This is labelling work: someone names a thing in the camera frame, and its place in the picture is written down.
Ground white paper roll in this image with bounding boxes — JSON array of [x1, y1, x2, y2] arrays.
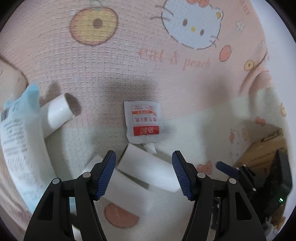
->
[[84, 155, 153, 230], [117, 144, 180, 192]]

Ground brown cardboard box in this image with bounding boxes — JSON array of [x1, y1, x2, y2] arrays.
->
[[233, 128, 287, 227]]

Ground light blue wipes pack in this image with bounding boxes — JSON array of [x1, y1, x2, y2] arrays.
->
[[1, 84, 56, 212]]

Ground white red sachet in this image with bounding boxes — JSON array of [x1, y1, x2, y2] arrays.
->
[[124, 101, 163, 155]]

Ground Hello Kitty pink blanket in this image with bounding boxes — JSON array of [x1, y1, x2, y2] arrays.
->
[[1, 1, 287, 240]]

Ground small white paper tube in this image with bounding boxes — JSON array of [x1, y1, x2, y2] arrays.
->
[[41, 93, 81, 138]]

